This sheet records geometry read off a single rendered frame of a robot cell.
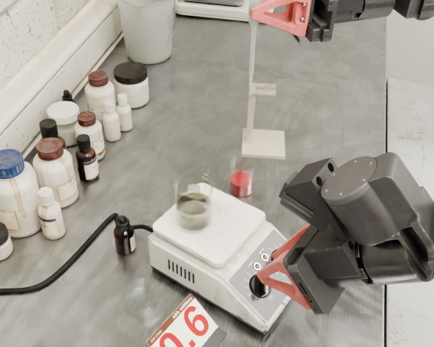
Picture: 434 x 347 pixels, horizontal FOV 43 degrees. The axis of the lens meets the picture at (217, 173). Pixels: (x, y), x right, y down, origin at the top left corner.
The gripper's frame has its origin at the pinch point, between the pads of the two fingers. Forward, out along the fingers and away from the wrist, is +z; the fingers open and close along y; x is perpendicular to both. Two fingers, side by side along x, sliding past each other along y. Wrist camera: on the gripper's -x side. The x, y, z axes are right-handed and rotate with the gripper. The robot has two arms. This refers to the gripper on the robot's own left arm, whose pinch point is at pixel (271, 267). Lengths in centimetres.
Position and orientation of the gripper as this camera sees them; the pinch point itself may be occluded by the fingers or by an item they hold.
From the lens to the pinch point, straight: 66.6
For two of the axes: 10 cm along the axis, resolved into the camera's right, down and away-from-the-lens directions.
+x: 5.2, 8.2, 2.2
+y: -5.7, 5.3, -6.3
